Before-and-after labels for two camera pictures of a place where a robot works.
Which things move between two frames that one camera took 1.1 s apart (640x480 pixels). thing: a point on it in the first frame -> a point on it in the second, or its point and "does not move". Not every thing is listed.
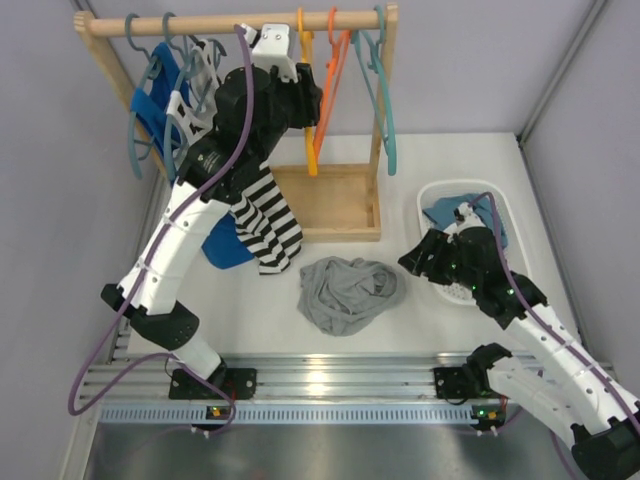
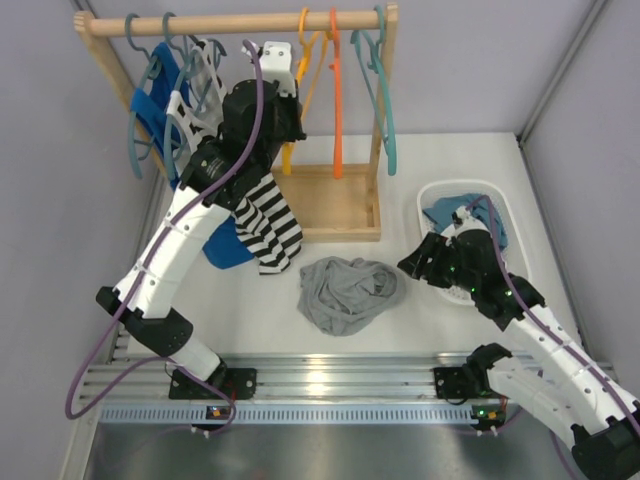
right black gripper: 436,242 does not move
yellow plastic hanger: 307,37 -> 306,44
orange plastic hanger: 335,66 -> 338,162
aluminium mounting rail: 140,378 does not move
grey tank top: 343,296 does not move
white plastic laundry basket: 515,249 does not move
